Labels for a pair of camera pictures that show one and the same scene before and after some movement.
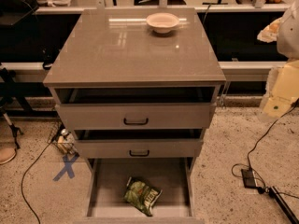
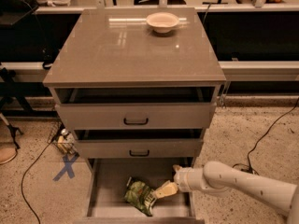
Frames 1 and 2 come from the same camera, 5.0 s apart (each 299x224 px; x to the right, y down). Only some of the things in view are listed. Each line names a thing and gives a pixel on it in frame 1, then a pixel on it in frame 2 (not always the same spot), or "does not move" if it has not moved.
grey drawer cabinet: x=138 y=88 does not move
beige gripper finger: x=282 y=89 -> x=177 y=167
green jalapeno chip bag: x=141 y=195 does not move
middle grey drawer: x=139 y=143 does not move
